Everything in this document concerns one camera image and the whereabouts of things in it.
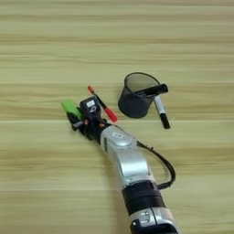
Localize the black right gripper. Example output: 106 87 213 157
66 111 108 143

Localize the green rectangular block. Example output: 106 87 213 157
60 99 83 120

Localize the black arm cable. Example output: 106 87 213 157
135 140 177 190

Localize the black mesh pen cup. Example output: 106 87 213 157
117 71 162 119

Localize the grey marker with black cap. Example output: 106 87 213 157
153 95 171 130

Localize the black box with white label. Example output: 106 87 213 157
79 96 101 121

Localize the red and black pen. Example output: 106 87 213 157
87 85 119 123

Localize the black marker pen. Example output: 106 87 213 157
133 83 169 98

